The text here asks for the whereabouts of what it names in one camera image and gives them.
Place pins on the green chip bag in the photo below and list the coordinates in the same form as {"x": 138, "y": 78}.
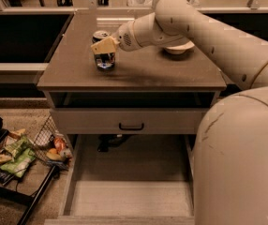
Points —
{"x": 20, "y": 165}

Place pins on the wire mesh basket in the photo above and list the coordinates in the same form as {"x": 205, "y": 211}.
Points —
{"x": 43, "y": 142}

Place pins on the open grey middle drawer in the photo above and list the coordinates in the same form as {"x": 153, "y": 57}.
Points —
{"x": 145, "y": 181}

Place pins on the orange snack packet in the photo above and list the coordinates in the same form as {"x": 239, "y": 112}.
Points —
{"x": 59, "y": 144}

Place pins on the light green snack bag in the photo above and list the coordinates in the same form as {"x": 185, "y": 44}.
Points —
{"x": 16, "y": 148}

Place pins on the white paper bowl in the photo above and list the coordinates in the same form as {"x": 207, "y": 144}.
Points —
{"x": 179, "y": 49}

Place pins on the black drawer handle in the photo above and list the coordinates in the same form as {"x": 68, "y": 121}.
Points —
{"x": 131, "y": 128}

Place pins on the grey drawer cabinet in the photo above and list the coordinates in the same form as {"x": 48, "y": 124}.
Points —
{"x": 149, "y": 78}

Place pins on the closed grey top drawer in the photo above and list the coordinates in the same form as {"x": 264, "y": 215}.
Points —
{"x": 106, "y": 121}

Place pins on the dark blue snack bag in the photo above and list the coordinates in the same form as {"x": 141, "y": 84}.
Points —
{"x": 5, "y": 177}

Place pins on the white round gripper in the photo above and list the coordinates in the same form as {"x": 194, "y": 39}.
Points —
{"x": 125, "y": 38}

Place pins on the blue pepsi can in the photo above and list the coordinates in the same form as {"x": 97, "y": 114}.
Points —
{"x": 103, "y": 61}

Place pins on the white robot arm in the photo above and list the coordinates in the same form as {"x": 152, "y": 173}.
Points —
{"x": 230, "y": 172}

